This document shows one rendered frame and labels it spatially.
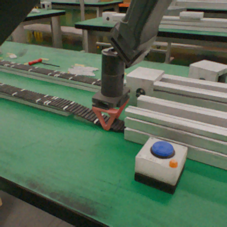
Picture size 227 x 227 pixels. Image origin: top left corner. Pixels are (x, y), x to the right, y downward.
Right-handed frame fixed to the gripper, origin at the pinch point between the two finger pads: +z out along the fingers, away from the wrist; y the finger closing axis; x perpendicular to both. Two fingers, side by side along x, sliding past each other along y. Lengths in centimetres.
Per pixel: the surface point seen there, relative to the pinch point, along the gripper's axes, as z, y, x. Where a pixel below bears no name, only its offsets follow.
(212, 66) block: -9.0, 34.9, -20.9
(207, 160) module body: -1.9, -6.3, -25.7
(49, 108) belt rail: 1.2, -0.2, 20.1
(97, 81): -0.9, 20.7, 14.9
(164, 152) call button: -7.8, -15.3, -17.9
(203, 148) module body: -4.3, -5.6, -24.4
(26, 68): 1, 22, 48
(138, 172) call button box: -3.0, -17.5, -14.1
